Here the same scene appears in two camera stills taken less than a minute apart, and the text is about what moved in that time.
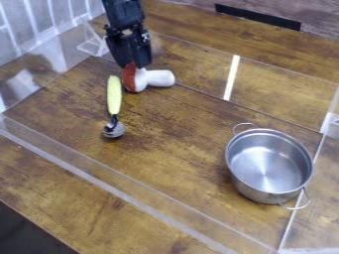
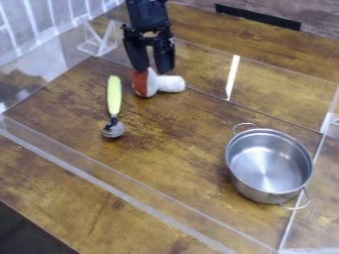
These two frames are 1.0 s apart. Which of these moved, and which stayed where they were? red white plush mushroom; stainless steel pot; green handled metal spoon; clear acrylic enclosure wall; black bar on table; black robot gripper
Moved: red white plush mushroom; black robot gripper
Stayed: green handled metal spoon; stainless steel pot; black bar on table; clear acrylic enclosure wall
